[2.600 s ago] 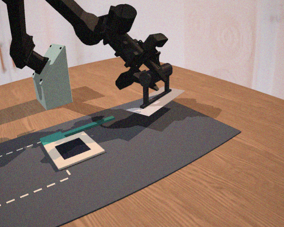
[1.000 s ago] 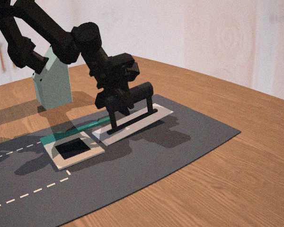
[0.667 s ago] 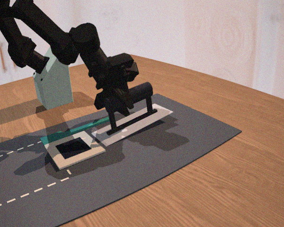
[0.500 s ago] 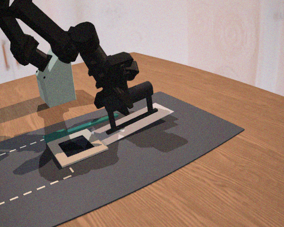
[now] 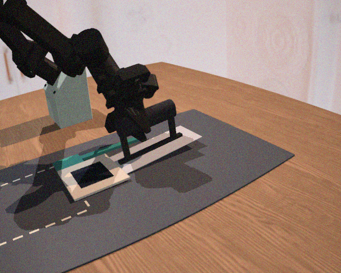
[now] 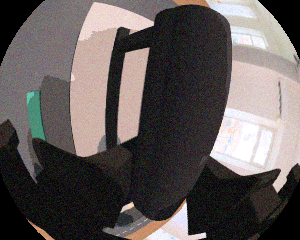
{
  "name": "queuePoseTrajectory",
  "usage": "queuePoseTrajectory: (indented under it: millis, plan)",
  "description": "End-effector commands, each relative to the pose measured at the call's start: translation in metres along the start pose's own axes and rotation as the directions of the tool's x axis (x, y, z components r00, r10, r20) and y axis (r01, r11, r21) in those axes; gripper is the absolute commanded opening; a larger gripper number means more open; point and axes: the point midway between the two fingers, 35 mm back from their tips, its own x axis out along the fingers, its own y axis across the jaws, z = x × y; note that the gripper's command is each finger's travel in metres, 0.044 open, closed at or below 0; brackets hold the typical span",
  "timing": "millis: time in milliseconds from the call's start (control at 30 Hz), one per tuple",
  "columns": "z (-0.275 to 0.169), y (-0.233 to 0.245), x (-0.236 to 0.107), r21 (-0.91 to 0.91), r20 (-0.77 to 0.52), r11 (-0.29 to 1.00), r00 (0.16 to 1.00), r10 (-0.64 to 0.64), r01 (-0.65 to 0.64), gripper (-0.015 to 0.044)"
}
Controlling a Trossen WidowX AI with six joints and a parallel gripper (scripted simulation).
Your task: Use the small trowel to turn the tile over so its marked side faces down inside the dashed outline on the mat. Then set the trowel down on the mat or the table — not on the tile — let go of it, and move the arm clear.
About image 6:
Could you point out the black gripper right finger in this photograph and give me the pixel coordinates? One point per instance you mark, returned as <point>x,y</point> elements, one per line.
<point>218,191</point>

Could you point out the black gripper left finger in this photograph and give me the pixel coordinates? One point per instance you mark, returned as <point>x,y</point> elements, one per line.
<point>104,178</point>

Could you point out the dark grey flat mat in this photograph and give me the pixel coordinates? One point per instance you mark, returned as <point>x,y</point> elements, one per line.
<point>40,58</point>

